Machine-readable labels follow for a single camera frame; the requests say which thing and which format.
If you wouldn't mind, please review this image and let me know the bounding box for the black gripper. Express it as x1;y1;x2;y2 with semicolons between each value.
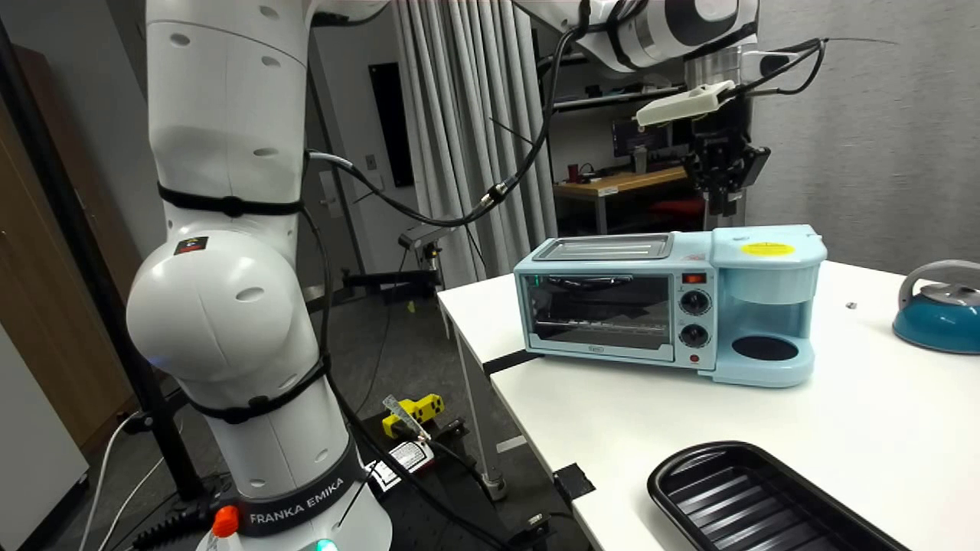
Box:
689;102;775;221

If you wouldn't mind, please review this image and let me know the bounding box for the yellow round station lid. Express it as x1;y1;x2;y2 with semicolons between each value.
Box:
737;239;799;260

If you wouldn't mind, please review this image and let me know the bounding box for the light blue breakfast station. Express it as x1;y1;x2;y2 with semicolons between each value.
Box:
513;221;829;393

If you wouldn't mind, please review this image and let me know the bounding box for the wooden background desk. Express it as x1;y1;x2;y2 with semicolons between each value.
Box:
556;162;710;239

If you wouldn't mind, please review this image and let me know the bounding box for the grey curtain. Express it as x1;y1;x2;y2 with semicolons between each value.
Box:
390;0;564;288

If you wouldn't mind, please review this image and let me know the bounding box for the black tape strip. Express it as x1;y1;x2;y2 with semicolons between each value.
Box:
482;346;542;377
548;462;602;506

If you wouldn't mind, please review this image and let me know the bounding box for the black ribbed plastic tray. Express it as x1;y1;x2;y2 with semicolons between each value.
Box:
648;437;912;551

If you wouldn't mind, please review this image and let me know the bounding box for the yellow tool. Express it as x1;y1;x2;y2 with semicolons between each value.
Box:
381;390;450;440

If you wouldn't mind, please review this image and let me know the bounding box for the orange capped white bottle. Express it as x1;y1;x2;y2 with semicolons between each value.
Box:
196;502;250;551

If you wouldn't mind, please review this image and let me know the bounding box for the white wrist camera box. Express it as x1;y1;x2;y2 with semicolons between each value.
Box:
630;80;742;133

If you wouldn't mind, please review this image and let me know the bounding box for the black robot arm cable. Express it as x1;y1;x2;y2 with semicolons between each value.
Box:
305;20;577;232

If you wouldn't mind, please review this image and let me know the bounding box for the thin camera stand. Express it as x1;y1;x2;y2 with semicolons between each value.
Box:
394;223;516;506

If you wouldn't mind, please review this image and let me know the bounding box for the white floor cable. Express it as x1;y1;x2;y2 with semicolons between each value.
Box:
71;403;172;551

